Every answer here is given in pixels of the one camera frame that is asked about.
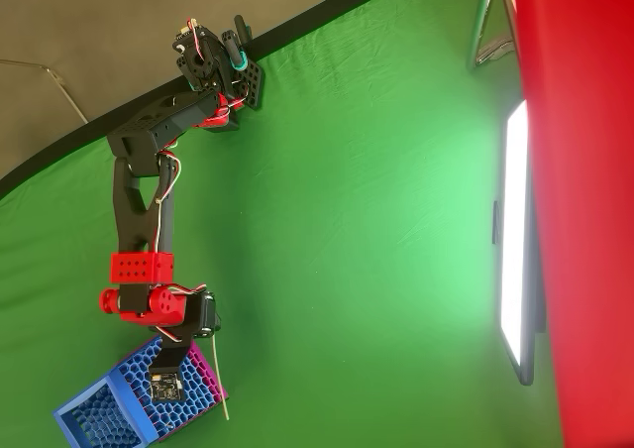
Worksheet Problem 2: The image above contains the blue magenta mesh basket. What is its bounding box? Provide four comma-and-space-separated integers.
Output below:
53, 333, 230, 448

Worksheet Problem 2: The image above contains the green table cloth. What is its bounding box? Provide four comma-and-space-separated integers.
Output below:
0, 0, 567, 448

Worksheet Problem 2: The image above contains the thin grey floor rod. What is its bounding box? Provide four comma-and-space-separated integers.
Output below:
0, 57, 90, 125

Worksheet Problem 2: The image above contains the black LED light panel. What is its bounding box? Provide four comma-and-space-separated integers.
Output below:
491, 98, 549, 388

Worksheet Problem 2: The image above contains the chrome tube stand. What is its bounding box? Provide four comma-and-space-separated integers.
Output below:
465, 0, 519, 72

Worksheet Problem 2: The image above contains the black camera on bracket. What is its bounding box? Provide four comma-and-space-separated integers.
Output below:
148, 337, 193, 403

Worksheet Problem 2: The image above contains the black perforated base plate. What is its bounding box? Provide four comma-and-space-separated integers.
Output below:
236, 56, 266, 111

